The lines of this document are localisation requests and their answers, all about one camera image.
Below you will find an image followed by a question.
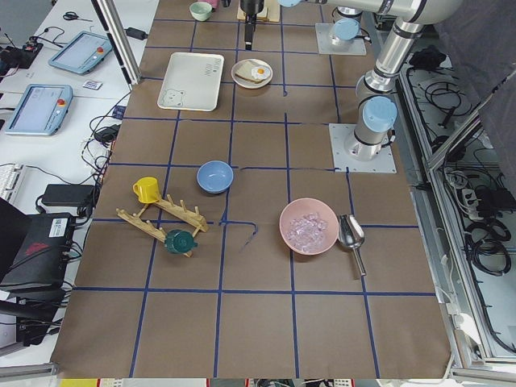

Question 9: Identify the blue bowl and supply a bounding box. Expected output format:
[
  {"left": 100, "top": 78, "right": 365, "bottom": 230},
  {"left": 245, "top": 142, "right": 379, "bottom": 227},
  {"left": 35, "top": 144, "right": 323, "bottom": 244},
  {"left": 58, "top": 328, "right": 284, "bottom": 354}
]
[{"left": 197, "top": 160, "right": 234, "bottom": 194}]

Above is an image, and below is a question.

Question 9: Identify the wooden cutting board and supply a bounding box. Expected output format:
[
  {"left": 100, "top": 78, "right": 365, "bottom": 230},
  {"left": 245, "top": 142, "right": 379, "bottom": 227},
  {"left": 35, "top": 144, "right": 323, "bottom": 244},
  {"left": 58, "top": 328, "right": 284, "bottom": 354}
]
[{"left": 237, "top": 5, "right": 280, "bottom": 23}]

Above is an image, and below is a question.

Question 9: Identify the fried egg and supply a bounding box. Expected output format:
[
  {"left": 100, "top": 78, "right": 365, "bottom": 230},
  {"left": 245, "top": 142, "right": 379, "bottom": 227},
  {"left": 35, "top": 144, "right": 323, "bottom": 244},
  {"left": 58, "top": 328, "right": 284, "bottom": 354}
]
[{"left": 251, "top": 66, "right": 270, "bottom": 80}]

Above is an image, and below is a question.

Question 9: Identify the wooden mug rack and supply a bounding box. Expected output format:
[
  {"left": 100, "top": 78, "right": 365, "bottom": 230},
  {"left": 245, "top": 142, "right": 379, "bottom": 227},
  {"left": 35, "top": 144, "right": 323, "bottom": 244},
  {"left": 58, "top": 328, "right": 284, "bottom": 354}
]
[{"left": 116, "top": 193, "right": 210, "bottom": 258}]

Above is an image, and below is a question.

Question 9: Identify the bread slice on plate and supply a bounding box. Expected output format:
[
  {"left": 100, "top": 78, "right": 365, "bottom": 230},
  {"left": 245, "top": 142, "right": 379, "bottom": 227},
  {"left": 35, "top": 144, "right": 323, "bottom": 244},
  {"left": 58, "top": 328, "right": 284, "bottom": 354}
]
[{"left": 235, "top": 61, "right": 259, "bottom": 83}]

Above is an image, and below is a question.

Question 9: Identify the upper teach pendant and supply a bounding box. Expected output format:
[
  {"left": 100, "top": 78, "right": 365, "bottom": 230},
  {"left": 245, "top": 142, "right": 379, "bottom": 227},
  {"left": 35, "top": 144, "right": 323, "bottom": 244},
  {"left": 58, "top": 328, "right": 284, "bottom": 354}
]
[{"left": 48, "top": 31, "right": 112, "bottom": 74}]

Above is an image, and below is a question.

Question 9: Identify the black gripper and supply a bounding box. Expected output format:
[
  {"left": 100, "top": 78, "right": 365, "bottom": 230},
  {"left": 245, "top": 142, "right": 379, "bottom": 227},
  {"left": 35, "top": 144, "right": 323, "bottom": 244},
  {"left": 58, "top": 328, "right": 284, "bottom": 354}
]
[{"left": 239, "top": 0, "right": 264, "bottom": 50}]

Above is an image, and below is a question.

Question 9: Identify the teach pendant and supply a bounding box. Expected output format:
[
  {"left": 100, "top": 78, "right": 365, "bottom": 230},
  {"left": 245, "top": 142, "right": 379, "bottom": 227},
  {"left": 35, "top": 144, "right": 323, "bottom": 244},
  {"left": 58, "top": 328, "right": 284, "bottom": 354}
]
[
  {"left": 5, "top": 84, "right": 73, "bottom": 136},
  {"left": 48, "top": 31, "right": 112, "bottom": 74}
]

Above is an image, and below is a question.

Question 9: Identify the aluminium frame post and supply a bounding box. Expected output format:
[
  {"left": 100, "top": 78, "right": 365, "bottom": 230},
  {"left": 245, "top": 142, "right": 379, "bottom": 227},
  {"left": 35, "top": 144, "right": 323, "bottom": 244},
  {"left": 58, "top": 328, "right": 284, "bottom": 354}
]
[{"left": 91, "top": 0, "right": 141, "bottom": 86}]

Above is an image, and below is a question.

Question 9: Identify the cream bear tray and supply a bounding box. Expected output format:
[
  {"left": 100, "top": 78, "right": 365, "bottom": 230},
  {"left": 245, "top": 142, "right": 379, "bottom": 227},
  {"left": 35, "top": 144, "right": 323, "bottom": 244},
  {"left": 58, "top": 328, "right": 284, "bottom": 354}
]
[{"left": 157, "top": 52, "right": 224, "bottom": 112}]

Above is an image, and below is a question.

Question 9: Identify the white round plate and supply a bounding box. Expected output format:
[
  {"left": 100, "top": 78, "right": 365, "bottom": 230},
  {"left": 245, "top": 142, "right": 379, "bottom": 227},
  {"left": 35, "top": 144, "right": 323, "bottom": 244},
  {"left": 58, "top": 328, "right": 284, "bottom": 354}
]
[{"left": 231, "top": 58, "right": 273, "bottom": 89}]

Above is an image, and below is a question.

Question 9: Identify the yellow mug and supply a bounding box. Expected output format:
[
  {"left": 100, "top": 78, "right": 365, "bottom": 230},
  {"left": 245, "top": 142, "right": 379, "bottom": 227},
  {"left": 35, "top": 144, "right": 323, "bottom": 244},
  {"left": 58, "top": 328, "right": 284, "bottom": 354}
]
[{"left": 132, "top": 177, "right": 161, "bottom": 204}]

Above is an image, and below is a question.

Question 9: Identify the lower teach pendant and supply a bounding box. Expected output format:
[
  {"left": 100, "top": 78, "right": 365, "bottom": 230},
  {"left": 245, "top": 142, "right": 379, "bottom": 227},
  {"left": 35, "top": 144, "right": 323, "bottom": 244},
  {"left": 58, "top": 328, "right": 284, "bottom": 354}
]
[{"left": 5, "top": 84, "right": 73, "bottom": 136}]

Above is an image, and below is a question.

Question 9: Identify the black power adapter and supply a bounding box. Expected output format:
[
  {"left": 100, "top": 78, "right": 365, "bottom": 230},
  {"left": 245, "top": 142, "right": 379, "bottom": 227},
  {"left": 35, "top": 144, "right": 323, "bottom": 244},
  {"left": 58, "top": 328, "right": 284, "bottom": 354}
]
[{"left": 125, "top": 27, "right": 148, "bottom": 40}]

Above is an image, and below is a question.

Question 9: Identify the metal scoop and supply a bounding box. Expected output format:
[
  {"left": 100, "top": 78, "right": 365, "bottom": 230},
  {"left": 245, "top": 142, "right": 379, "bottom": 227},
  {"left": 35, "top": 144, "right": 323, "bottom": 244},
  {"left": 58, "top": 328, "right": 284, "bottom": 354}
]
[{"left": 338, "top": 214, "right": 367, "bottom": 277}]

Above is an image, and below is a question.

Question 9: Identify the black computer box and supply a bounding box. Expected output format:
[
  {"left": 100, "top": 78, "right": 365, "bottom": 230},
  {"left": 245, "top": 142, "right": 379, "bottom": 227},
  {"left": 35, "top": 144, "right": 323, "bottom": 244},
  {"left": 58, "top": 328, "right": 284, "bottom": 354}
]
[{"left": 1, "top": 199, "right": 75, "bottom": 293}]

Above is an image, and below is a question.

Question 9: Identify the dark green mug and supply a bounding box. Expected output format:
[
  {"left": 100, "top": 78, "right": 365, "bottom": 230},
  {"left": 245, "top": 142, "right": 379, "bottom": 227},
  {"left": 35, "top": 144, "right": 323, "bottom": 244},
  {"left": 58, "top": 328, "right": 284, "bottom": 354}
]
[{"left": 164, "top": 229, "right": 198, "bottom": 254}]

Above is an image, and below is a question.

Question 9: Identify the green bowl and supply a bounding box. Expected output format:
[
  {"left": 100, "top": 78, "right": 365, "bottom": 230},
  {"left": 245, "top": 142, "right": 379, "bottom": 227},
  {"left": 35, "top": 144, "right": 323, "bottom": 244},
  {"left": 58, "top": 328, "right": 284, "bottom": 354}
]
[{"left": 189, "top": 2, "right": 213, "bottom": 22}]

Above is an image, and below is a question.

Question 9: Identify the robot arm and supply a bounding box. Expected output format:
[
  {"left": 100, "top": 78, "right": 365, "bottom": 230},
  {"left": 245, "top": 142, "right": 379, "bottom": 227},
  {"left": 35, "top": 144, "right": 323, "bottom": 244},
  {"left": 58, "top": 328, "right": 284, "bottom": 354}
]
[
  {"left": 330, "top": 6, "right": 372, "bottom": 44},
  {"left": 330, "top": 0, "right": 462, "bottom": 162}
]

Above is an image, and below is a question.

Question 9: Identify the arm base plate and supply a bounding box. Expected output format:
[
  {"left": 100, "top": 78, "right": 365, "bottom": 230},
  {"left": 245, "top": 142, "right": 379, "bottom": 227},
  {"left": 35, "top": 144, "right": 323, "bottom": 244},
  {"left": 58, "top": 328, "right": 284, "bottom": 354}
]
[
  {"left": 315, "top": 23, "right": 367, "bottom": 56},
  {"left": 329, "top": 123, "right": 397, "bottom": 173}
]

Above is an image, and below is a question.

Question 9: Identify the pink bowl with ice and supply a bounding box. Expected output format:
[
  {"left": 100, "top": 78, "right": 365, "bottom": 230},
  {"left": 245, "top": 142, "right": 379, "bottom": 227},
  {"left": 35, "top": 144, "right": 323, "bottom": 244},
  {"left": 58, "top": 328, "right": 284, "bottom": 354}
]
[{"left": 279, "top": 198, "right": 339, "bottom": 255}]

